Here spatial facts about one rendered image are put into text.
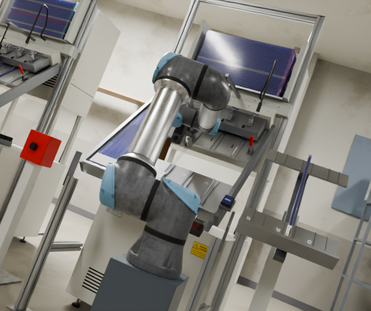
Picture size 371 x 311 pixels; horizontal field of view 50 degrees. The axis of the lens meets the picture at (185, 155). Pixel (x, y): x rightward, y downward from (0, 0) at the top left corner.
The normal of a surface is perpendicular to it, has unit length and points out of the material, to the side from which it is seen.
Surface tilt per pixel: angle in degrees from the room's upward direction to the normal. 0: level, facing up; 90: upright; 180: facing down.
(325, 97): 90
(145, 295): 90
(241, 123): 48
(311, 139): 90
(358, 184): 90
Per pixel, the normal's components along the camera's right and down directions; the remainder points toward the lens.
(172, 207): 0.00, -0.09
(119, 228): -0.31, -0.20
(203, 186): 0.01, -0.77
